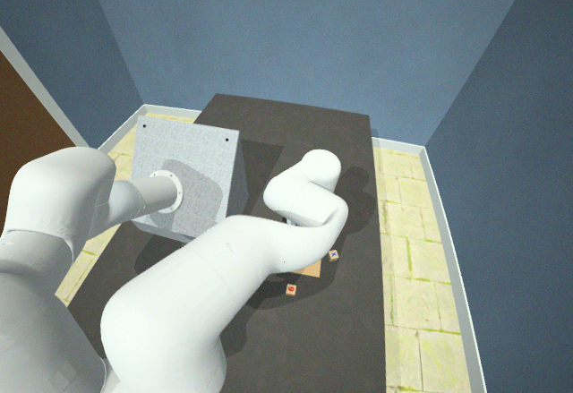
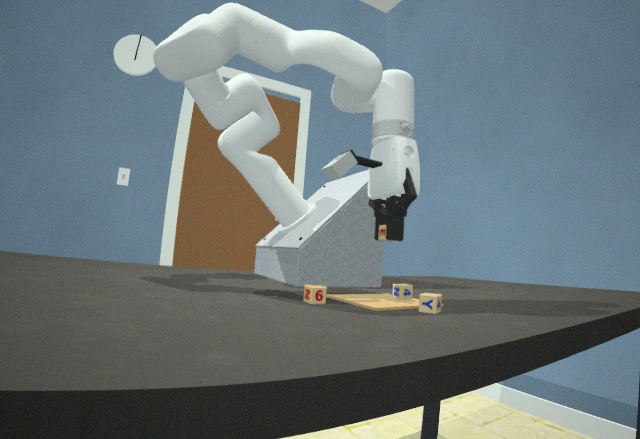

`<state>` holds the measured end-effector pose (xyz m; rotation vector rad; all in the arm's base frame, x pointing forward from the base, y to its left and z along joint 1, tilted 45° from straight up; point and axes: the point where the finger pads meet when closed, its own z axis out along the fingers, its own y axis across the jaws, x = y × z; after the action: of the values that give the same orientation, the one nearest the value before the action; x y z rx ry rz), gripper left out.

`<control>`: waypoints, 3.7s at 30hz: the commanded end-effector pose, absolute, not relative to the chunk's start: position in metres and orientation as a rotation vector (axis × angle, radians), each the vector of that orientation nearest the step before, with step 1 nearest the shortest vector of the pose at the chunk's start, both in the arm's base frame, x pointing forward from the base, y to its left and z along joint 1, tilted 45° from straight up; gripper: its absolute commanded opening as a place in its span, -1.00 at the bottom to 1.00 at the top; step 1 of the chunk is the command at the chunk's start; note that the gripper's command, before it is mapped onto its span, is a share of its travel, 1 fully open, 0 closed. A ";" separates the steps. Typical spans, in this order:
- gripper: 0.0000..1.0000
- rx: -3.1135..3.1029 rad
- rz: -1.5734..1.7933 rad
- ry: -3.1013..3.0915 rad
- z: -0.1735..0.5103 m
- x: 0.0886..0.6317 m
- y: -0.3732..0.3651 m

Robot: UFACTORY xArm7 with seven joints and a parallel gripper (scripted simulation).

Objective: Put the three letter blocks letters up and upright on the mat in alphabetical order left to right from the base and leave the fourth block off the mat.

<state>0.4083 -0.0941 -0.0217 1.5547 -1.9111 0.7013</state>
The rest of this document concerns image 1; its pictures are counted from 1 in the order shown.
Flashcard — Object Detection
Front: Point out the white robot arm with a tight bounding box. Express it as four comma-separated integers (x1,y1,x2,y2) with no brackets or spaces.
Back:
0,147,348,393

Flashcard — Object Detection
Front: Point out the tan flat mat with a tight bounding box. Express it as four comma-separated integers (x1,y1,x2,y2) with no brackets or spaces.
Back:
292,259,321,278

